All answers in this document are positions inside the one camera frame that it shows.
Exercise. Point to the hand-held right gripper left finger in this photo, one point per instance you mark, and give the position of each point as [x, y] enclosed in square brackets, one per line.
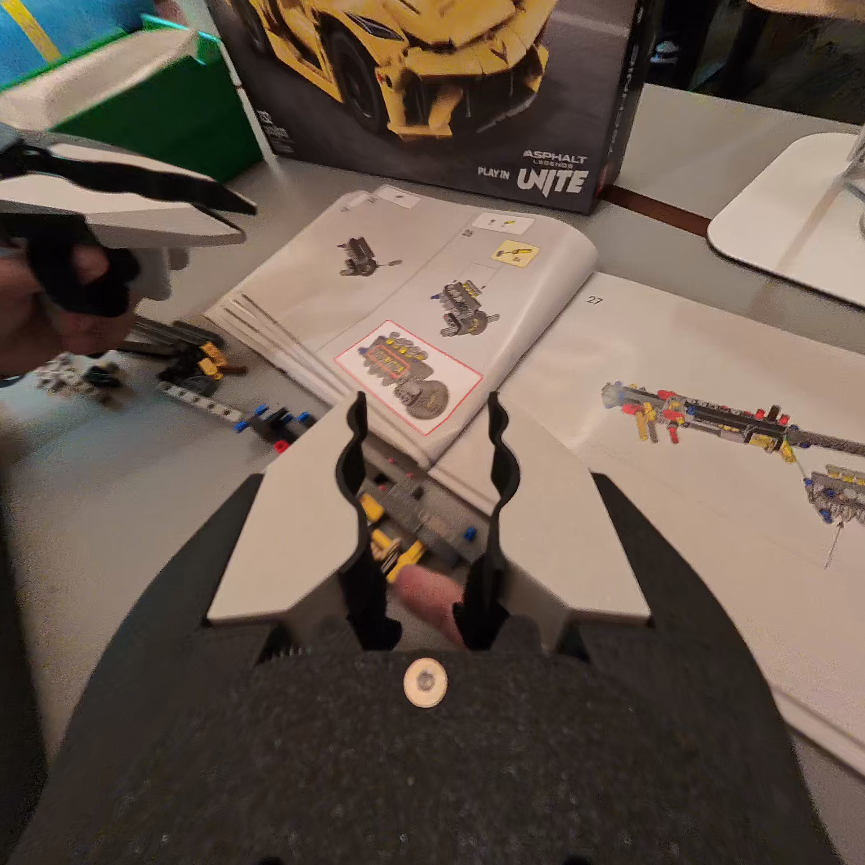
[284, 540]

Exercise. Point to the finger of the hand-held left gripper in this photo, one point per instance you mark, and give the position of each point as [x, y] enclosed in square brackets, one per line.
[121, 162]
[148, 223]

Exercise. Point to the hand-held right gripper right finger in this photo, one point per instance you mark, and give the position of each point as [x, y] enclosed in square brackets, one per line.
[574, 540]

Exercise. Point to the lego instruction booklet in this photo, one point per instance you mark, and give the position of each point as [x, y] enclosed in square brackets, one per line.
[676, 540]

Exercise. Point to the pile of lego beams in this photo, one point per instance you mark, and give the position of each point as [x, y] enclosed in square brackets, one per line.
[189, 351]

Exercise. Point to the light grey long lego bar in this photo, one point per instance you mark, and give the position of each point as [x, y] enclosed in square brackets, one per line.
[203, 399]

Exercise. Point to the long lego chassis assembly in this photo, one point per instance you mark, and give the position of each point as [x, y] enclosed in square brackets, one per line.
[419, 513]

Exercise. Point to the yellow car lego set box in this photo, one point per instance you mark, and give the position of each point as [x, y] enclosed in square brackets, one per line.
[473, 155]

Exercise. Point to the person's left hand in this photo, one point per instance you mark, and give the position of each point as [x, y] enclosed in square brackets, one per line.
[27, 324]

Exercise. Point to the person's right hand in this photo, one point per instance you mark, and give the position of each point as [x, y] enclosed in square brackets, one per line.
[432, 598]

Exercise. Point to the green plastic bin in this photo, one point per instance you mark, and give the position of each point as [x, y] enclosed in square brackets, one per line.
[169, 128]

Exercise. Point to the white paper bag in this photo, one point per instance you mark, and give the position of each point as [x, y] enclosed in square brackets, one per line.
[81, 88]

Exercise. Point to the blue wrapped roll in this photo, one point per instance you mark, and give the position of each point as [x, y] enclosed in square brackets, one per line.
[67, 27]

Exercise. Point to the black perforated foam pad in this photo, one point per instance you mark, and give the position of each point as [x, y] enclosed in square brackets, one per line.
[13, 608]

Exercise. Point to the wooden document stand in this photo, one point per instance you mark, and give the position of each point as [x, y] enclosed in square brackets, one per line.
[777, 203]

